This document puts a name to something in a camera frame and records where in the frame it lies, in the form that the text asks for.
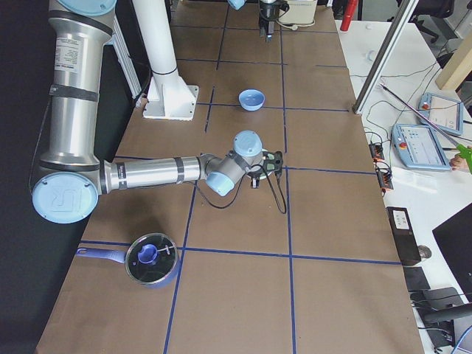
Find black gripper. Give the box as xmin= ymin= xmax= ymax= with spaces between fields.
xmin=259 ymin=1 xmax=280 ymax=43
xmin=246 ymin=164 xmax=268 ymax=189

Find blue bowl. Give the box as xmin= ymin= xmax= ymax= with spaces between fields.
xmin=238 ymin=88 xmax=266 ymax=111

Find green bowl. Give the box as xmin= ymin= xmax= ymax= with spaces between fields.
xmin=261 ymin=149 xmax=280 ymax=175

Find person's hand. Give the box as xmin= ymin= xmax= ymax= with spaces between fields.
xmin=449 ymin=153 xmax=469 ymax=171

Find cream white appliance box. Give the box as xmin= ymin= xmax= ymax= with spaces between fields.
xmin=277 ymin=0 xmax=318 ymax=29

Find red cylinder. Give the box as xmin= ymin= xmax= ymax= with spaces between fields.
xmin=340 ymin=0 xmax=358 ymax=32

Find blue saucepan with glass lid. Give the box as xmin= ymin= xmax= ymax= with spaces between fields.
xmin=76 ymin=232 xmax=181 ymax=288

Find black box with white label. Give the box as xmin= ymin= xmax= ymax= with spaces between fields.
xmin=386 ymin=206 xmax=421 ymax=266

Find near teach pendant tablet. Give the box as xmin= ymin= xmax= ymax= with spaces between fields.
xmin=391 ymin=124 xmax=451 ymax=170

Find teach pendant tablet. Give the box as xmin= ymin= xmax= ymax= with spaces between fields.
xmin=391 ymin=124 xmax=451 ymax=170
xmin=418 ymin=92 xmax=464 ymax=136

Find wooden board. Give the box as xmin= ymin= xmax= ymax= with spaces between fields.
xmin=435 ymin=32 xmax=472 ymax=90

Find far teach pendant tablet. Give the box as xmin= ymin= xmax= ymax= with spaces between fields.
xmin=418 ymin=92 xmax=464 ymax=136

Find black monitor corner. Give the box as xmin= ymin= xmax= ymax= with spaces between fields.
xmin=433 ymin=205 xmax=471 ymax=300

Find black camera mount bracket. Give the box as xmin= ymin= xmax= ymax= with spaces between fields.
xmin=263 ymin=150 xmax=283 ymax=177

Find white pedestal column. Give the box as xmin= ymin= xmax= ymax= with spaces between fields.
xmin=133 ymin=0 xmax=199 ymax=121

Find black power strip with cables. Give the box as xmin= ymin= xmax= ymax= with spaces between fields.
xmin=369 ymin=142 xmax=394 ymax=195

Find aluminium profile post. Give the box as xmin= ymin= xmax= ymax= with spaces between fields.
xmin=353 ymin=0 xmax=419 ymax=114

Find green handled pointer stick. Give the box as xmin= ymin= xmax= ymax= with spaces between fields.
xmin=379 ymin=83 xmax=472 ymax=163

